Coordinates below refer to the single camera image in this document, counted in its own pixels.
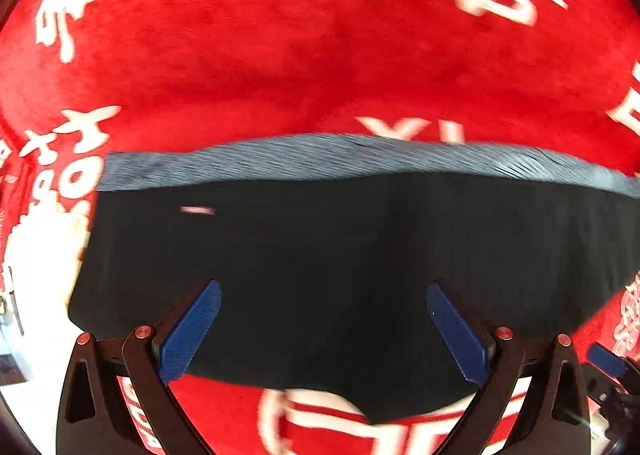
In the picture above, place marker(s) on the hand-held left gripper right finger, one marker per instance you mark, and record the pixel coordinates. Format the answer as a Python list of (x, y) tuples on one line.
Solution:
[(457, 335)]

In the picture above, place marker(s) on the black pants with grey waistband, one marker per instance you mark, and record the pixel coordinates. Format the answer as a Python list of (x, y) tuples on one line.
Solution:
[(320, 245)]

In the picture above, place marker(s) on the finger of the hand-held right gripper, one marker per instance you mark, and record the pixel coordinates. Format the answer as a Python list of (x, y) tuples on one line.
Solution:
[(606, 360)]

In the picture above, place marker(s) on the red printed blanket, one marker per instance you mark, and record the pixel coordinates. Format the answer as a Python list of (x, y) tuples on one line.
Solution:
[(250, 60)]

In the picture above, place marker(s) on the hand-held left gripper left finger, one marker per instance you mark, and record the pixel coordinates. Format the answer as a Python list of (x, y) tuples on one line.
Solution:
[(192, 330)]

